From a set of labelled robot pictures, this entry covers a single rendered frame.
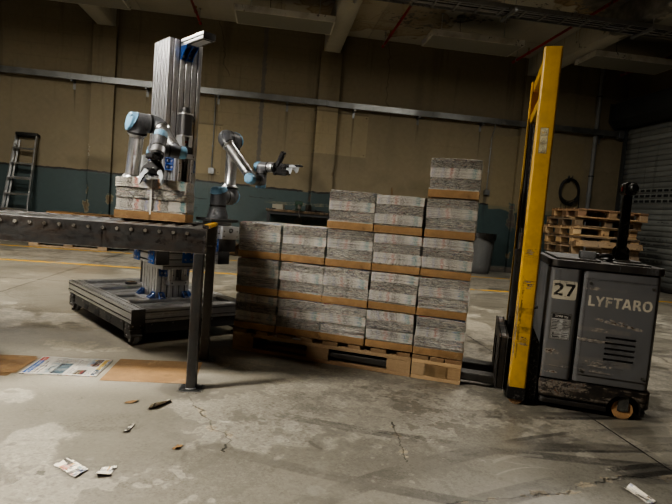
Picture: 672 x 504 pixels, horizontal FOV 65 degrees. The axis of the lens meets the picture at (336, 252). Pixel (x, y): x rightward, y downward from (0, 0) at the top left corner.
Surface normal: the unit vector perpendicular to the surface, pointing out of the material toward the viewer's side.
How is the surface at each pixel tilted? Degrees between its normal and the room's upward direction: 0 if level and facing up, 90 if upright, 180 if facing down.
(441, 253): 90
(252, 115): 90
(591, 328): 90
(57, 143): 90
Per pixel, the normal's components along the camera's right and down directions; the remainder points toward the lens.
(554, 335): -0.27, 0.05
